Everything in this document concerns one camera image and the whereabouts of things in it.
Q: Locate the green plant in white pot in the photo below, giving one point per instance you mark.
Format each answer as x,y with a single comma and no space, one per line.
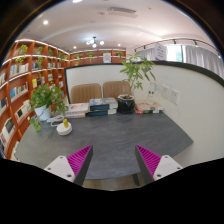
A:
42,99

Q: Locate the tan chair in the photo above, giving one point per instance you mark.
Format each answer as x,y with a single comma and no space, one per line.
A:
83,93
115,88

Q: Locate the ceiling lamp cluster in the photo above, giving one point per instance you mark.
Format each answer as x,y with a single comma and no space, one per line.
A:
94,43

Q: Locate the white round charger base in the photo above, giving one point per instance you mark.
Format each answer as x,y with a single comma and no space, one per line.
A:
62,130

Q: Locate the orange wooden bookshelf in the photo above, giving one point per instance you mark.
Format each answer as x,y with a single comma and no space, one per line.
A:
31,63

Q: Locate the small yellow device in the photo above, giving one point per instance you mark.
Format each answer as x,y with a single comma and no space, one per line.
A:
65,122

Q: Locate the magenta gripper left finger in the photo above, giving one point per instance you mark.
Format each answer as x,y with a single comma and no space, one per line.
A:
73,167

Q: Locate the dark book stack middle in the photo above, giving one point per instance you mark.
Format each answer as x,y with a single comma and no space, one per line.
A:
102,106

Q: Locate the white wall socket panel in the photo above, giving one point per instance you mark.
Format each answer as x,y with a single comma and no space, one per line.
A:
171,94

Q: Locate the white curtain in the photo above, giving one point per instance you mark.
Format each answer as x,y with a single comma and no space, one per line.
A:
195,55

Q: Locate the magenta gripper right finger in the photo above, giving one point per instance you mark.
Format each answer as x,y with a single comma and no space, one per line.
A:
153,166

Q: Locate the left tan chair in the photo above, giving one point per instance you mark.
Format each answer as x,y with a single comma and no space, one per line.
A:
83,93

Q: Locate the tall plant in black pot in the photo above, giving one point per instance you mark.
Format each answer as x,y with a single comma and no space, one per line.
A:
136,68

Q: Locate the dark grey round table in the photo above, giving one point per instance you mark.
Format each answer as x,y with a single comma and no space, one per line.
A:
113,138

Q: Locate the right tan chair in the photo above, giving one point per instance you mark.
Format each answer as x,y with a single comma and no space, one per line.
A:
115,88

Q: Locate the book stack right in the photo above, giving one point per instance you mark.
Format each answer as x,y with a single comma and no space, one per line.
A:
143,107

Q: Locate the white book stack left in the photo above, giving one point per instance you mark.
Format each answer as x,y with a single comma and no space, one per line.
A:
77,110

